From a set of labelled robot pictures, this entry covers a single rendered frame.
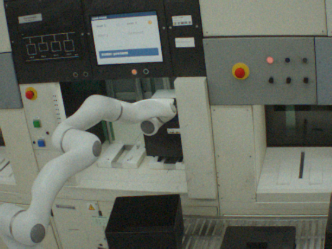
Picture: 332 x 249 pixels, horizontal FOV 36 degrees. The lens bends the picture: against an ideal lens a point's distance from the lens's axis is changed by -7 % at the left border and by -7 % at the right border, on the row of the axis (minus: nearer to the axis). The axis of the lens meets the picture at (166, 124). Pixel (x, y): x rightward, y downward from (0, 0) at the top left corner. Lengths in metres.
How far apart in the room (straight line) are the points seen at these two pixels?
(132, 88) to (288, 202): 1.35
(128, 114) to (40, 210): 0.57
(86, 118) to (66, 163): 0.20
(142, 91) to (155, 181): 0.84
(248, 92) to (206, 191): 0.47
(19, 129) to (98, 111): 0.68
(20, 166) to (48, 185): 0.81
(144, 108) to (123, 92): 1.11
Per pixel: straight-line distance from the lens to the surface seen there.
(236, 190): 2.31
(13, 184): 2.77
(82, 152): 1.88
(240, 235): 2.07
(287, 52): 2.02
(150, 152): 2.55
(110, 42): 2.18
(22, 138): 2.57
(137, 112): 2.15
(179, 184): 2.44
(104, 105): 2.00
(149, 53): 2.14
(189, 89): 2.09
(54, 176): 1.88
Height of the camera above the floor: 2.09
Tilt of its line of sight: 24 degrees down
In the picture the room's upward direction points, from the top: 8 degrees counter-clockwise
